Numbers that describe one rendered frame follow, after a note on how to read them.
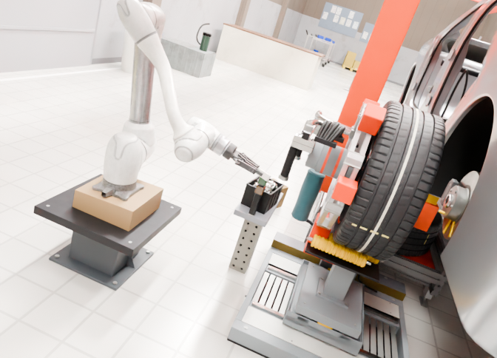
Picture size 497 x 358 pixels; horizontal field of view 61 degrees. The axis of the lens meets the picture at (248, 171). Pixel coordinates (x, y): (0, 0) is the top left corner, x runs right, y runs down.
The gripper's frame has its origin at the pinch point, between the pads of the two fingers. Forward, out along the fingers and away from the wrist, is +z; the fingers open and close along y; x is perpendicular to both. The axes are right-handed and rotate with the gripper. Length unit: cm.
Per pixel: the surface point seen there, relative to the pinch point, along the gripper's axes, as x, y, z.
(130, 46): 99, 383, -227
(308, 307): 34, -16, 51
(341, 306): 30, -6, 66
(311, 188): -3.8, 12.2, 23.4
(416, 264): 13, 57, 109
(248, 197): 19.7, 14.1, 1.4
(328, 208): -12.6, -23.0, 27.4
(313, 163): -18.2, -1.1, 15.0
